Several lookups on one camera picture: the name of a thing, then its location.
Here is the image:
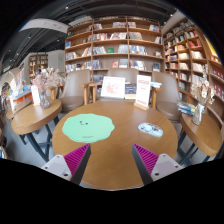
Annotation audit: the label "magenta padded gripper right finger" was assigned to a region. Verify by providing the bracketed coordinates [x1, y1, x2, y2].
[131, 143, 184, 186]

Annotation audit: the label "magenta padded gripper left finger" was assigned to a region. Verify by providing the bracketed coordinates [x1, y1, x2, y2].
[41, 143, 92, 186]

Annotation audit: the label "patterned computer mouse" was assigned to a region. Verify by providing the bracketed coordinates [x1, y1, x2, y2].
[138, 123, 163, 137]

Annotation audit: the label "green mouse pad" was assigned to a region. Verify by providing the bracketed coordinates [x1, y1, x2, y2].
[62, 113, 115, 143]

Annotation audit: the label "round wooden centre table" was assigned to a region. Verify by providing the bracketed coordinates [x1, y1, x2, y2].
[51, 100, 179, 191]

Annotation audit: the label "round wooden table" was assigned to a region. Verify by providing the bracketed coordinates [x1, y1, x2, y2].
[11, 99, 62, 162]
[177, 114, 223, 165]
[51, 100, 179, 191]

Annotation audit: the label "round wooden left table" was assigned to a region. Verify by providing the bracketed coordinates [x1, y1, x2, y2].
[11, 99, 62, 162]

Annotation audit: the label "grey armchair left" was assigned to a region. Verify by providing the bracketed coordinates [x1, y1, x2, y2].
[59, 69, 91, 112]

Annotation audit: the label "stack of books right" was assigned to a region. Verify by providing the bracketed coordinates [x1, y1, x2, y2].
[177, 101, 196, 115]

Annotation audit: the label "grey armchair right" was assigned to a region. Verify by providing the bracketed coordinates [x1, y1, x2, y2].
[152, 72, 181, 122]

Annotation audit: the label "round wooden right table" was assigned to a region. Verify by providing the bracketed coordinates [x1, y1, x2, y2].
[177, 114, 223, 165]

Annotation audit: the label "red white standing sign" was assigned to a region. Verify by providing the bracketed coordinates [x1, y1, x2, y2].
[134, 75, 151, 110]

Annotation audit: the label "white framed picture sign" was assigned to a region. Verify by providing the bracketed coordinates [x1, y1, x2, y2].
[101, 76, 125, 99]

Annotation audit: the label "white card on left table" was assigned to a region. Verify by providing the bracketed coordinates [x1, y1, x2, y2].
[31, 85, 40, 105]

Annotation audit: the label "glass vase dried flowers left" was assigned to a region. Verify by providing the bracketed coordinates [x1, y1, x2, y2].
[32, 68, 65, 109]

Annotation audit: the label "glass vase dried flowers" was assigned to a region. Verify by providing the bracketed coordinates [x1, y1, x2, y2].
[191, 64, 214, 125]
[32, 68, 65, 109]

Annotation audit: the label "glass vase dried flowers right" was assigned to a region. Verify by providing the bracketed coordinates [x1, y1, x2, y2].
[191, 64, 214, 125]

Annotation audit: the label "distant wooden bookshelf left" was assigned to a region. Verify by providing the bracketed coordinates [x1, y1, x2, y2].
[28, 54, 48, 78]

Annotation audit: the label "wooden bookshelf right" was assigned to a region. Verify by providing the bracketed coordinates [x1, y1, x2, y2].
[162, 17, 224, 130]

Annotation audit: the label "large wooden bookshelf centre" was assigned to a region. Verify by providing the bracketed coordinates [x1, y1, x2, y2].
[65, 16, 165, 75]

